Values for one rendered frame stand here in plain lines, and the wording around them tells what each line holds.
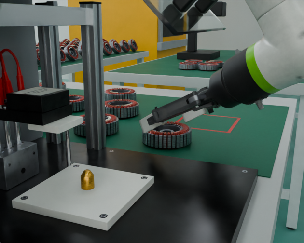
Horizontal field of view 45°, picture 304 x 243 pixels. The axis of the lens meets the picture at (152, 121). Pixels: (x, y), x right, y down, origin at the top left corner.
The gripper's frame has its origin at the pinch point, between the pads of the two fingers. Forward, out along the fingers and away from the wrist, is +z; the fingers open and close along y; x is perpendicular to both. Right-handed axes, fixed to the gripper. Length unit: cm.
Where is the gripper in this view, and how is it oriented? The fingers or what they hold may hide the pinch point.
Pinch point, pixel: (167, 119)
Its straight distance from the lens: 82.3
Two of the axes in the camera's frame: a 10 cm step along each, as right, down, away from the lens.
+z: -6.1, 3.3, 7.2
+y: 7.1, -1.7, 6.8
